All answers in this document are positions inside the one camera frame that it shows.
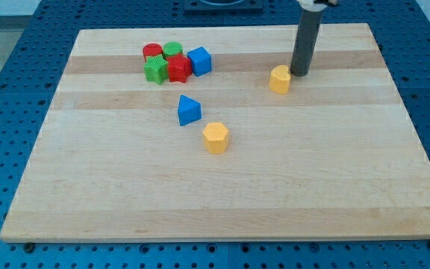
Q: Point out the yellow hexagon block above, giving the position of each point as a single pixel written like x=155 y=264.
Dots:
x=215 y=138

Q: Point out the blue triangle block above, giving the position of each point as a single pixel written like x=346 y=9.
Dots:
x=189 y=110

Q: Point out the wooden board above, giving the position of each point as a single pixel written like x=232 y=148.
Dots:
x=337 y=158

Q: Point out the red star block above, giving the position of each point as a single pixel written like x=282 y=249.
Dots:
x=179 y=68

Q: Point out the blue cube block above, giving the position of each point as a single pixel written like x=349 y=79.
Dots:
x=201 y=61

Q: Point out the yellow heart block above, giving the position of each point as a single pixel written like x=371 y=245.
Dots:
x=279 y=80

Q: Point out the green star block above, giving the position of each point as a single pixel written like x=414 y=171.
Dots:
x=155 y=69

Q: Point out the green cylinder block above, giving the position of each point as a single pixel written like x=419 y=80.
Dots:
x=171 y=49

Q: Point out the red cylinder block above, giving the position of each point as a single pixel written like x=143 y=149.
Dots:
x=151 y=50

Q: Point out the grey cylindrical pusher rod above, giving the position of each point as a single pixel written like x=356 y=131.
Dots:
x=306 y=38

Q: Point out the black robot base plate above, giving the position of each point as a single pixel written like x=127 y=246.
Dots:
x=198 y=6

